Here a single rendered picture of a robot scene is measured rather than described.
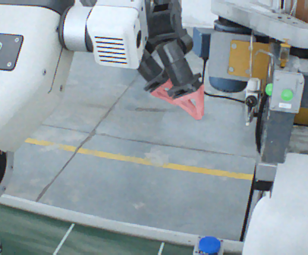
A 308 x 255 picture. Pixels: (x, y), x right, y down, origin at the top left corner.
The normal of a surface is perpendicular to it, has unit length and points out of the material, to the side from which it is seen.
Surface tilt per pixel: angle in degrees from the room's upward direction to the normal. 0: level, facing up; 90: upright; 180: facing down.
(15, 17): 50
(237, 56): 90
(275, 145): 90
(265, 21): 90
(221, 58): 90
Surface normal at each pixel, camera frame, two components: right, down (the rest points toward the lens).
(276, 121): -0.23, 0.36
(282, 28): -0.90, 0.12
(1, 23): -0.15, -0.32
